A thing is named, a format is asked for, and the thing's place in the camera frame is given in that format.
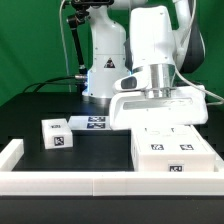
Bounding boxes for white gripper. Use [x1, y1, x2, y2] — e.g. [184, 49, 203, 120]
[109, 86, 208, 130]

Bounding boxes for white cabinet door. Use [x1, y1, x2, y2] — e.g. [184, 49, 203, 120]
[136, 127, 172, 154]
[171, 126, 207, 153]

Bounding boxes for white cabinet body box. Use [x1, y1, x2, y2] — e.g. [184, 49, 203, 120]
[131, 125, 216, 172]

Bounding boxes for white cabinet top block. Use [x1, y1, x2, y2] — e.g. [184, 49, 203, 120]
[41, 118, 73, 149]

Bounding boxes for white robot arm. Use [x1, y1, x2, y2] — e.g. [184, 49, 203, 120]
[83, 0, 208, 130]

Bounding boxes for white U-shaped fence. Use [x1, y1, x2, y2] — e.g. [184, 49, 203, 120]
[0, 139, 224, 196]

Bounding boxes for white marker base plate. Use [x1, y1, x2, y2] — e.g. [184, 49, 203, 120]
[68, 116, 110, 130]

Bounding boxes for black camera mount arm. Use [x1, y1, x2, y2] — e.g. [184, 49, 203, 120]
[67, 0, 114, 75]

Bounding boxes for black cables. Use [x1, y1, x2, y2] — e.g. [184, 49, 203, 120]
[22, 75, 88, 94]

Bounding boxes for grey cable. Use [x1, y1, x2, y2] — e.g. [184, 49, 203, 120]
[58, 0, 73, 94]

